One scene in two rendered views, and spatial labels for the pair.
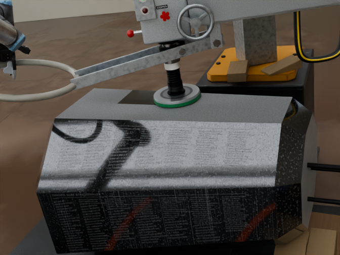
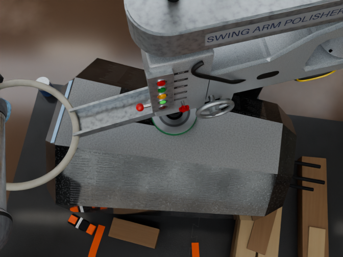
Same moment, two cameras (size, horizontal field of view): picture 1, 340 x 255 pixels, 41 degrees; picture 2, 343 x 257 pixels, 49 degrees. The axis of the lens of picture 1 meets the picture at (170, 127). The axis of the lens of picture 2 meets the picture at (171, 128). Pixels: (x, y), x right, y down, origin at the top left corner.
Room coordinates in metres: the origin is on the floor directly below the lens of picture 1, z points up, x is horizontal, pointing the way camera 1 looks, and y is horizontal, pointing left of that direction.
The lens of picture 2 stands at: (1.35, 0.12, 2.56)
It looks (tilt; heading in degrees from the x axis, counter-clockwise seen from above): 72 degrees down; 345
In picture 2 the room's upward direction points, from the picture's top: 2 degrees counter-clockwise
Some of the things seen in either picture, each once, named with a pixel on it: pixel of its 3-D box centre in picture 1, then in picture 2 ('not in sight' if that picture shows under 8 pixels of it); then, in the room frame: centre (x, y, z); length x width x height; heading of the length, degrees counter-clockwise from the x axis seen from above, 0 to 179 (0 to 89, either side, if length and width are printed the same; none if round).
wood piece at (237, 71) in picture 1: (238, 71); not in sight; (2.36, -0.42, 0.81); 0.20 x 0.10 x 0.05; 163
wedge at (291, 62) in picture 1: (281, 65); not in sight; (2.34, -0.65, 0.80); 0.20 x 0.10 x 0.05; 105
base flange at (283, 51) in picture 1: (256, 61); not in sight; (2.56, -0.57, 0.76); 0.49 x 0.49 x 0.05; 65
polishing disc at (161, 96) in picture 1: (176, 93); (174, 111); (1.96, -0.06, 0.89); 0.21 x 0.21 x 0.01
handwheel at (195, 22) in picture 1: (195, 20); (212, 101); (1.84, -0.17, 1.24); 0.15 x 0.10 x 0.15; 87
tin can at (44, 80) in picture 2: not in sight; (45, 86); (2.71, 0.69, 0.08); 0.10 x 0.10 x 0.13
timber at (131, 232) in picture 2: not in sight; (135, 233); (1.55, 0.33, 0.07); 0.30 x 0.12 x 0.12; 59
